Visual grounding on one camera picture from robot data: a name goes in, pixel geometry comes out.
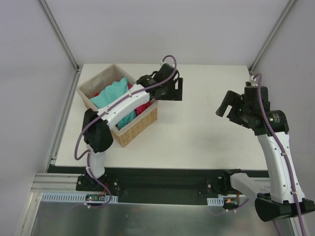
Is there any pink t shirt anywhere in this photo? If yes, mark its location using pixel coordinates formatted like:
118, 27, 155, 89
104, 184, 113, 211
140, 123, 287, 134
135, 102, 151, 115

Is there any wicker basket with cloth liner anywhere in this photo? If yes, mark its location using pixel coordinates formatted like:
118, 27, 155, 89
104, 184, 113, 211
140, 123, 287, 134
76, 64, 158, 147

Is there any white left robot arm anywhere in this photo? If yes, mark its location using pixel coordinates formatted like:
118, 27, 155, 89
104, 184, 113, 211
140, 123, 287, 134
78, 62, 180, 191

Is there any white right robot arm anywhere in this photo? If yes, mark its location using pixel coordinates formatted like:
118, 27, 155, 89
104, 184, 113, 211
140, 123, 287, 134
212, 86, 315, 222

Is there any teal t shirt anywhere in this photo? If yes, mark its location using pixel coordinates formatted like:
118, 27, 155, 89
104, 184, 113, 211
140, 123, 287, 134
90, 77, 137, 130

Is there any right white cable duct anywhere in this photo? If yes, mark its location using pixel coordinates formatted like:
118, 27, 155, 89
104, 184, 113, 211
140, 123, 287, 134
207, 197, 224, 207

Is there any white cable duct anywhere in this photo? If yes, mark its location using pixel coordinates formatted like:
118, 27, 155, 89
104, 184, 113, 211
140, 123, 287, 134
207, 197, 224, 207
41, 193, 118, 204

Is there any left white cable duct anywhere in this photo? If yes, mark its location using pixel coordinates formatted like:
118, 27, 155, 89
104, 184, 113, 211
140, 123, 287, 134
41, 193, 118, 204

